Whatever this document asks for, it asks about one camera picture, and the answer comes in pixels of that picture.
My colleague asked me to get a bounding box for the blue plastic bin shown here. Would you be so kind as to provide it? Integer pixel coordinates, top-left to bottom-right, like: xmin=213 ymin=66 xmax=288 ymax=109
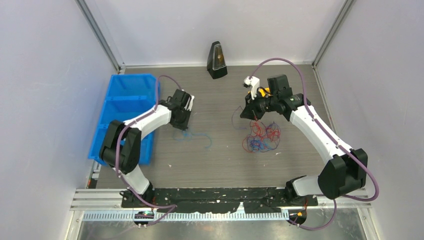
xmin=88 ymin=74 xmax=156 ymax=166

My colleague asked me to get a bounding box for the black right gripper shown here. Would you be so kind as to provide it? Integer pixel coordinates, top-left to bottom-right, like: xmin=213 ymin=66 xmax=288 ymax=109
xmin=240 ymin=89 xmax=278 ymax=122

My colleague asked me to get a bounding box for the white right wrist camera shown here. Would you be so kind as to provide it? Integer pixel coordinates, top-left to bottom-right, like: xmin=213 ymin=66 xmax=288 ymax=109
xmin=243 ymin=76 xmax=260 ymax=100

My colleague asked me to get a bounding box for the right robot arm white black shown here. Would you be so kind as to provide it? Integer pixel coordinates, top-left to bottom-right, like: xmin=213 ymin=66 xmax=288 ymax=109
xmin=240 ymin=74 xmax=368 ymax=205

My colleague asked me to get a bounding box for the perforated metal rail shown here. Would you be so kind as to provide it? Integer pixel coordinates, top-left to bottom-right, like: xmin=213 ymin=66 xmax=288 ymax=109
xmin=82 ymin=210 xmax=289 ymax=222

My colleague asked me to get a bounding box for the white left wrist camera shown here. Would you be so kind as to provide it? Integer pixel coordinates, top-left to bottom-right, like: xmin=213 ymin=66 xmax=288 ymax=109
xmin=184 ymin=95 xmax=195 ymax=111

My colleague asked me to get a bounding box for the black metronome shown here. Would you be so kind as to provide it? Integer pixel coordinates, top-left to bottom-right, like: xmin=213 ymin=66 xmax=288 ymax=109
xmin=206 ymin=41 xmax=228 ymax=79

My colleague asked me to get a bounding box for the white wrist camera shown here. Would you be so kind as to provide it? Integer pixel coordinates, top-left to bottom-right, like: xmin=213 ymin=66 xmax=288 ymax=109
xmin=184 ymin=95 xmax=195 ymax=111
xmin=243 ymin=76 xmax=260 ymax=100

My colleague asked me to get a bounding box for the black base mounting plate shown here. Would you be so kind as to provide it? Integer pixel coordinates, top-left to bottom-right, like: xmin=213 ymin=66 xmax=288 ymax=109
xmin=142 ymin=187 xmax=318 ymax=214

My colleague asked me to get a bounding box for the red thin cable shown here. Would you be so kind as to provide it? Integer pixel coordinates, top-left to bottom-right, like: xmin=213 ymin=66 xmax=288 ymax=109
xmin=241 ymin=119 xmax=282 ymax=153

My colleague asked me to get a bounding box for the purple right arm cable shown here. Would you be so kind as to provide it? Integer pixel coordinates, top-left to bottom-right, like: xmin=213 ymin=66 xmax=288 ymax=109
xmin=248 ymin=57 xmax=381 ymax=231

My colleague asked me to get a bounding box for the yellow triangular plastic piece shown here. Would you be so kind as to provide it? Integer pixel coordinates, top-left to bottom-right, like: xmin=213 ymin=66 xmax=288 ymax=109
xmin=257 ymin=86 xmax=272 ymax=98

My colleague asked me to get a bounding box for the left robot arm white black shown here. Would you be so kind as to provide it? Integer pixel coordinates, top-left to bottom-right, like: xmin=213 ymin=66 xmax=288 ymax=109
xmin=99 ymin=89 xmax=195 ymax=207

